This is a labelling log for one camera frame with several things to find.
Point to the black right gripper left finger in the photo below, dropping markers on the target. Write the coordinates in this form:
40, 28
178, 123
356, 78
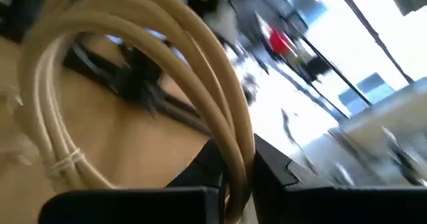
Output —
133, 205

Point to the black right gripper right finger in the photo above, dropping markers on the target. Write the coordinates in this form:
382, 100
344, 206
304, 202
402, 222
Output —
333, 205

